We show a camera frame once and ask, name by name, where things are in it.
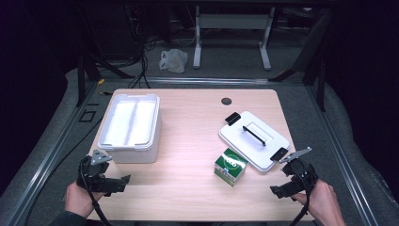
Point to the green cardboard box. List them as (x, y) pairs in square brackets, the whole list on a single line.
[(230, 168)]

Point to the white plastic storage box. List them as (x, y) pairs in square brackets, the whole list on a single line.
[(135, 153)]

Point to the silver metal floor rail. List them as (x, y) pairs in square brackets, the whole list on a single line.
[(47, 157), (342, 157)]

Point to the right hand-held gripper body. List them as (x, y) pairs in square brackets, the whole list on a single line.
[(298, 175)]

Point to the black metal stand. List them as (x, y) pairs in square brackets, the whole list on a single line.
[(313, 62), (84, 75)]

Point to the person's left hand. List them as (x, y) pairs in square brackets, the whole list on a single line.
[(80, 201)]

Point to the person's right hand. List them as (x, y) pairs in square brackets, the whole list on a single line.
[(323, 197)]

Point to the clear plastic bag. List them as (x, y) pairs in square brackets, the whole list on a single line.
[(173, 61)]

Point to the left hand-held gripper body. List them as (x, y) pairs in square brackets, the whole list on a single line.
[(94, 175)]

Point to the white metal desk frame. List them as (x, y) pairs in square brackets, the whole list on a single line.
[(232, 22)]

